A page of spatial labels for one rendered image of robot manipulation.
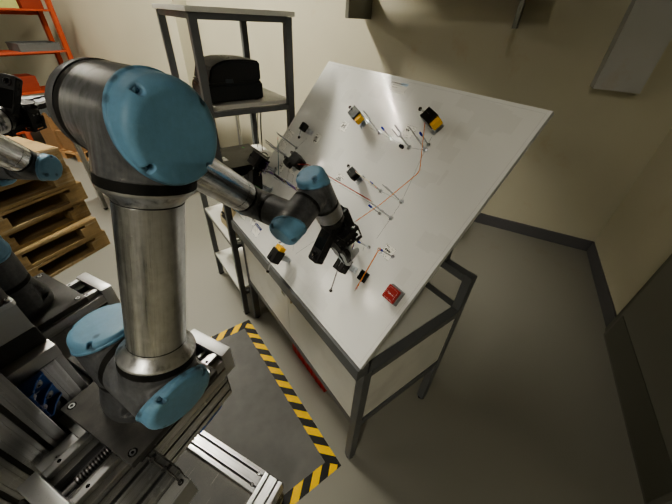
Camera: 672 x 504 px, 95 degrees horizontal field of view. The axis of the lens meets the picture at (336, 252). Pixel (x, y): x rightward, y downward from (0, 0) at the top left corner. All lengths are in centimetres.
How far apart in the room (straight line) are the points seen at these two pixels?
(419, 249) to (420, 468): 126
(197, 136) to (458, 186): 90
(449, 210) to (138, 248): 92
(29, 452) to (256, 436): 123
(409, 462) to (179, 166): 184
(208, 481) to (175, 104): 159
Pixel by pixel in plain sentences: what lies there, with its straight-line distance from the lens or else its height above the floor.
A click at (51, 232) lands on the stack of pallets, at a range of 344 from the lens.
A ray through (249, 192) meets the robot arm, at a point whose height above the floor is 152.
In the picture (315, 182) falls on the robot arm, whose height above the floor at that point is 154.
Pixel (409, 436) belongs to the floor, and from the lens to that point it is 206.
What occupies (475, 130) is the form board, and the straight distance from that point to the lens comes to 124.
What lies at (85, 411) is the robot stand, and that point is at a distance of 90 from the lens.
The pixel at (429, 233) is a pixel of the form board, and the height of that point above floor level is 127.
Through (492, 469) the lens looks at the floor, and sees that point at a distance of 214.
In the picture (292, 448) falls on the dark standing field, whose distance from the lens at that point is 197.
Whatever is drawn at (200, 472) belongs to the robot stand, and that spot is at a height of 21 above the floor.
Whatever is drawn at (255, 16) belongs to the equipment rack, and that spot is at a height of 182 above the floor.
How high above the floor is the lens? 185
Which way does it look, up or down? 37 degrees down
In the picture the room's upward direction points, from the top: 3 degrees clockwise
